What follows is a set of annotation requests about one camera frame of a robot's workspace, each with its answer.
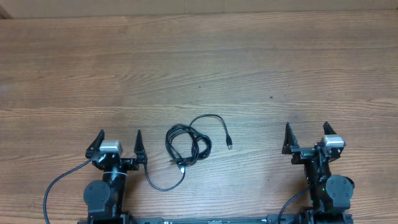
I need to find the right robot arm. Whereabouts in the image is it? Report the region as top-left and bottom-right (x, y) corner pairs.
(277, 122), (355, 224)

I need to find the black USB cable short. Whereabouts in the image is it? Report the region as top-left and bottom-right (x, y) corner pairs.
(144, 162), (186, 192)

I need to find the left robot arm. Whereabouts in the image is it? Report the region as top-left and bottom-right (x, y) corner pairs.
(83, 129), (147, 224)

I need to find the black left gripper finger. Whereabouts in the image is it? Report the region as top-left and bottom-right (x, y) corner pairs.
(85, 129), (105, 158)
(134, 129), (147, 164)

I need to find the black USB cable long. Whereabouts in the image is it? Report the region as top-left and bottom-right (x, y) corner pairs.
(165, 114), (233, 166)

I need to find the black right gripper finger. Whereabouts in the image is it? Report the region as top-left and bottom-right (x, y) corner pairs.
(282, 122), (299, 154)
(323, 121), (336, 135)

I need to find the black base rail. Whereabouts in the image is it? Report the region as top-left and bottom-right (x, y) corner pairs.
(133, 214), (312, 224)

